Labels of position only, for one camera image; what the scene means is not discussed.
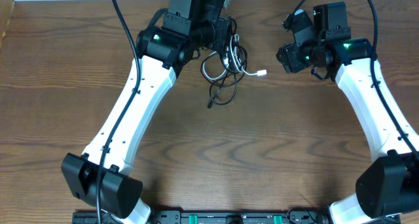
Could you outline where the white cable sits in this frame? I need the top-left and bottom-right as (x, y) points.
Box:
(200, 33), (268, 81)

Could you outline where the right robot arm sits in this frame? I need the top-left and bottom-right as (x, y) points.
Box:
(276, 2), (418, 223)

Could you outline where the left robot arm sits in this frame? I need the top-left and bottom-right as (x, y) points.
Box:
(62, 0), (232, 223)

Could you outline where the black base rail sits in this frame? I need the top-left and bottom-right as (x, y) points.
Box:
(71, 209), (401, 224)

